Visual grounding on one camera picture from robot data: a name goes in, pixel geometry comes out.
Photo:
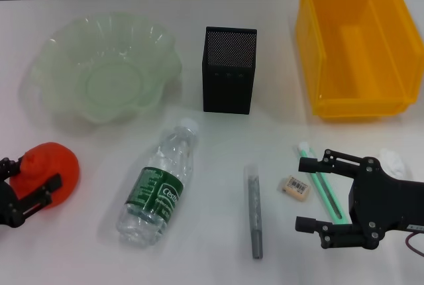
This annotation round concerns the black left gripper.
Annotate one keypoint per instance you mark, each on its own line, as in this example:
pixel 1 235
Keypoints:
pixel 6 205

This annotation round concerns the yellow plastic bin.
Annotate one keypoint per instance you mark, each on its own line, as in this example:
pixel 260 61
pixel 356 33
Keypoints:
pixel 357 59

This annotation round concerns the grey pen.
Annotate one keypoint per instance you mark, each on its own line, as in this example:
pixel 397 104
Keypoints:
pixel 254 205

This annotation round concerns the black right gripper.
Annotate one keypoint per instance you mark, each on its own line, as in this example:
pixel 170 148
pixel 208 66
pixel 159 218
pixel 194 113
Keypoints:
pixel 381 205

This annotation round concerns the clear green-label water bottle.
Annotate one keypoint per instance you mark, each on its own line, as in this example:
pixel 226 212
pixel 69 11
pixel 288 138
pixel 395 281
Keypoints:
pixel 159 185

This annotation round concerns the black mesh pen holder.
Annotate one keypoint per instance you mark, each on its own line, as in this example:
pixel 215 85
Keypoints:
pixel 228 92

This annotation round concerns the beige barcode eraser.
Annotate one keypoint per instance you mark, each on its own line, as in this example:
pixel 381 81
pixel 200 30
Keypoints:
pixel 295 188

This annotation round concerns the red-orange toy orange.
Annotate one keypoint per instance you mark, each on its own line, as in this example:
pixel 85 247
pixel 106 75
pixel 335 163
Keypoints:
pixel 56 162

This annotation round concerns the translucent green fruit plate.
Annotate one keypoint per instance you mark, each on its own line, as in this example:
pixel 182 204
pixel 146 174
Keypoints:
pixel 109 83

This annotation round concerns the white paper ball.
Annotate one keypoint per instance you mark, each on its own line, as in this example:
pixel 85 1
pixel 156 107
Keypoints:
pixel 392 162

